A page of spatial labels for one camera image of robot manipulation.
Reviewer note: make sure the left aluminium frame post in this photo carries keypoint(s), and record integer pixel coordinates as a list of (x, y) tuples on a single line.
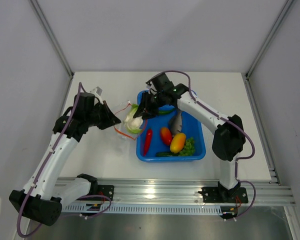
[(39, 13)]

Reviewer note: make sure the grey fish toy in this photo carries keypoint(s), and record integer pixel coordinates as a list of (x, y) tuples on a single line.
[(175, 124)]

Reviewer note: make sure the clear zip top bag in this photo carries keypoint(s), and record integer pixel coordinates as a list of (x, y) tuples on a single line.
[(121, 112)]

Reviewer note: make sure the green grapes toy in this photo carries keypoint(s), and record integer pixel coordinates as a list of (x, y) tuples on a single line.
[(188, 148)]

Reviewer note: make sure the aluminium mounting rail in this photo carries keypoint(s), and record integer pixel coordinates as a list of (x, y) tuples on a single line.
[(185, 192)]

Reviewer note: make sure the blue plastic bin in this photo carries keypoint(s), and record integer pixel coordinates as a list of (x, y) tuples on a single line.
[(190, 127)]

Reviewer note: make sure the red chili pepper toy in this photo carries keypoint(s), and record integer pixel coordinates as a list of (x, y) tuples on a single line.
[(148, 140)]

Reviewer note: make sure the dark green cucumber toy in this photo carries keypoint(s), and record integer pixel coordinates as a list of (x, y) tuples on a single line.
[(166, 154)]

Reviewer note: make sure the right aluminium frame post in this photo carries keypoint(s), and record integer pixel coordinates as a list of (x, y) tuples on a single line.
[(270, 36)]

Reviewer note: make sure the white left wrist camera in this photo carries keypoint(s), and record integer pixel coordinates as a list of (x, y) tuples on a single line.
[(97, 91)]

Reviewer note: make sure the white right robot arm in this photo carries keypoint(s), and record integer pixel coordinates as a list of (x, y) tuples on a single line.
[(228, 133)]

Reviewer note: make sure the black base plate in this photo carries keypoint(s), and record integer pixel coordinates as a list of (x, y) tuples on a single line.
[(212, 194), (106, 190)]

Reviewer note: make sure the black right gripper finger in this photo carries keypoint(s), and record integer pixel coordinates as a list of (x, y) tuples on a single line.
[(143, 105), (153, 109)]

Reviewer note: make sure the yellow orange mango toy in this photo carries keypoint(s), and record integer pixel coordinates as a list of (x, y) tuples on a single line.
[(177, 143)]

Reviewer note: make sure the aluminium frame post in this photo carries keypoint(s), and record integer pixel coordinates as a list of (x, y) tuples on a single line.
[(39, 13), (270, 36)]

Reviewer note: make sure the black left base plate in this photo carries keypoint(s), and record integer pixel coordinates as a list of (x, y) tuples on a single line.
[(106, 190)]

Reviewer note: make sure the white slotted cable duct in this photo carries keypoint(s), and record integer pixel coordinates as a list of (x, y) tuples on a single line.
[(150, 209)]

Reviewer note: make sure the white cauliflower toy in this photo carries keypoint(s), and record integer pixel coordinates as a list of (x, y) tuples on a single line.
[(131, 123)]

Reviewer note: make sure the green chili pepper toy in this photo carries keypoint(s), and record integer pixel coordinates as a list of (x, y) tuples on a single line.
[(162, 112)]

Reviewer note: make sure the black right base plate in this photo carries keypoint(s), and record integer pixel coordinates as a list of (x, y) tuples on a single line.
[(212, 194)]

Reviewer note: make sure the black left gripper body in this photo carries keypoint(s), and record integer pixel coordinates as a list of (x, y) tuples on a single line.
[(94, 117)]

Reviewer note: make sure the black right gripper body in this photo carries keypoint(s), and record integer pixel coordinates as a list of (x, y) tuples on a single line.
[(157, 98)]

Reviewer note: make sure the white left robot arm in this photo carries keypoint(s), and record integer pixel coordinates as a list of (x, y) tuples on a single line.
[(38, 200)]

